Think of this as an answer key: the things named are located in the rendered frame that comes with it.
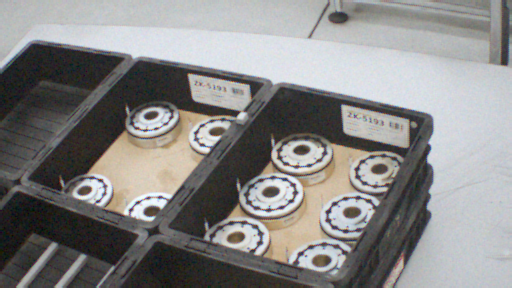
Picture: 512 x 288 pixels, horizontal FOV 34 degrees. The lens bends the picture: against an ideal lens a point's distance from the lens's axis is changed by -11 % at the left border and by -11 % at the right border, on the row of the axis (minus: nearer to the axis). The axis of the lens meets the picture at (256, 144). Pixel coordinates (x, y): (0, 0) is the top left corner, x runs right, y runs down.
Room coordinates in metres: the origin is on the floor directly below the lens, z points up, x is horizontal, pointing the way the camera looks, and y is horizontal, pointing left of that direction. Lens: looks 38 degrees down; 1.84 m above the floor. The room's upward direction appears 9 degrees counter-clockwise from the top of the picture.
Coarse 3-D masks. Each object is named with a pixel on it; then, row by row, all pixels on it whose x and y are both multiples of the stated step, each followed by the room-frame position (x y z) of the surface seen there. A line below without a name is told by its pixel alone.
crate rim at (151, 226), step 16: (128, 64) 1.47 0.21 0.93; (160, 64) 1.46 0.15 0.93; (176, 64) 1.44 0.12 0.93; (112, 80) 1.43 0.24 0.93; (240, 80) 1.36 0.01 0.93; (256, 80) 1.35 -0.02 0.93; (96, 96) 1.38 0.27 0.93; (256, 96) 1.30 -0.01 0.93; (80, 112) 1.34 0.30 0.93; (208, 160) 1.15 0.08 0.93; (192, 176) 1.12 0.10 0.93; (48, 192) 1.13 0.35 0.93; (176, 192) 1.09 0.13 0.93; (96, 208) 1.07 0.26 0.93; (144, 224) 1.02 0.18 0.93
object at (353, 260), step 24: (264, 96) 1.30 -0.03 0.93; (336, 96) 1.26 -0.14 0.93; (432, 120) 1.16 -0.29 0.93; (216, 168) 1.13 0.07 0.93; (408, 168) 1.05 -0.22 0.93; (192, 192) 1.08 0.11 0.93; (168, 216) 1.03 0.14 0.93; (384, 216) 0.97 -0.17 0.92; (192, 240) 0.97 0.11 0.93; (360, 240) 0.92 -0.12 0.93; (264, 264) 0.90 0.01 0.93; (288, 264) 0.90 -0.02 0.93
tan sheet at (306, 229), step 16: (336, 160) 1.22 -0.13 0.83; (352, 160) 1.21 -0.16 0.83; (336, 176) 1.18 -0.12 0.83; (320, 192) 1.15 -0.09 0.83; (336, 192) 1.14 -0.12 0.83; (320, 208) 1.11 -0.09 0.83; (304, 224) 1.08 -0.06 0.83; (272, 240) 1.05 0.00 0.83; (288, 240) 1.05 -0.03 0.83; (304, 240) 1.04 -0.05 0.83; (272, 256) 1.02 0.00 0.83
